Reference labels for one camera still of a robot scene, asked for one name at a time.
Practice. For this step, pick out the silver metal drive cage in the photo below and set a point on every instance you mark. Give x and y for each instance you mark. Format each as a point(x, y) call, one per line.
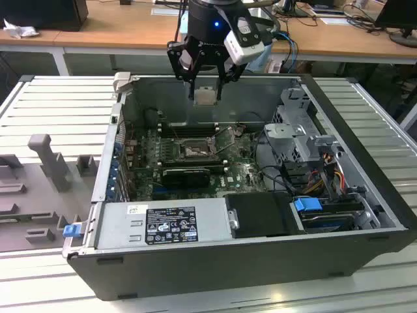
point(293, 137)

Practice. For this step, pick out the green motherboard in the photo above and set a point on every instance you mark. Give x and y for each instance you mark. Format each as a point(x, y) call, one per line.
point(241, 169)

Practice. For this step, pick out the wooden desk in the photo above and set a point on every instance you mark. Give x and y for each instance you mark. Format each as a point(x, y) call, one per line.
point(130, 29)

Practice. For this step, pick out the silver square CPU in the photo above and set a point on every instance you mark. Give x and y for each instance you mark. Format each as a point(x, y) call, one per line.
point(205, 96)

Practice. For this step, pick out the round coin battery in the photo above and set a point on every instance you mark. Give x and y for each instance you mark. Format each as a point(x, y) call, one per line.
point(240, 131)

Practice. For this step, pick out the blue plastic latch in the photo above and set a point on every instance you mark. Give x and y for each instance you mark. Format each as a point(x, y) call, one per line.
point(71, 231)

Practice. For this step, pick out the CPU socket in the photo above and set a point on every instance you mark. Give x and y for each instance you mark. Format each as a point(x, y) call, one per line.
point(192, 146)

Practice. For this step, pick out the black plastic shroud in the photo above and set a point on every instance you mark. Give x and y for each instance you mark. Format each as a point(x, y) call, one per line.
point(257, 215)

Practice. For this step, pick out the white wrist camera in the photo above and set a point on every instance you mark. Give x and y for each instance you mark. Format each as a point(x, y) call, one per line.
point(244, 45)

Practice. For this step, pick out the black open PC case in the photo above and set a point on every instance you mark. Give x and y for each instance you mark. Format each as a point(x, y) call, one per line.
point(228, 274)

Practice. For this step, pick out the black monitor stand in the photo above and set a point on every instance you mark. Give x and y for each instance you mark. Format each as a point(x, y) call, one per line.
point(294, 9)

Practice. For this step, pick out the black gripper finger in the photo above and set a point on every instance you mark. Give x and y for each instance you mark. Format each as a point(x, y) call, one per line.
point(229, 73)
point(178, 62)

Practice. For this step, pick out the black RAM slots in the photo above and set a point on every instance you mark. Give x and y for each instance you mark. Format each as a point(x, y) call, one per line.
point(192, 161)
point(189, 130)

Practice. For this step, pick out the black cylinder capacitor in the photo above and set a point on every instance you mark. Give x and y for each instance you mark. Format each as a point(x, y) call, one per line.
point(150, 118)

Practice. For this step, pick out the black monitor with stand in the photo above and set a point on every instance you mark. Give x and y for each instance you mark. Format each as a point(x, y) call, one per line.
point(395, 13)

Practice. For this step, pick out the black desktop computer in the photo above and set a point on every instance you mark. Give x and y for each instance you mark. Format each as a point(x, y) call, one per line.
point(42, 14)

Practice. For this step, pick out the grey power supply unit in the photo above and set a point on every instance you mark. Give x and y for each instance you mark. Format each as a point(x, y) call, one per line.
point(117, 225)

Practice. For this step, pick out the blue disk carrier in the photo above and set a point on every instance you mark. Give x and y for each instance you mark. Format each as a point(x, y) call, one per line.
point(307, 207)

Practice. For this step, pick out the crumpled white paper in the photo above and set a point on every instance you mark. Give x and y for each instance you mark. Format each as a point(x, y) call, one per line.
point(19, 30)

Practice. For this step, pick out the grey parts rack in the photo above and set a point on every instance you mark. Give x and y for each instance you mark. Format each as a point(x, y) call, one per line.
point(39, 195)

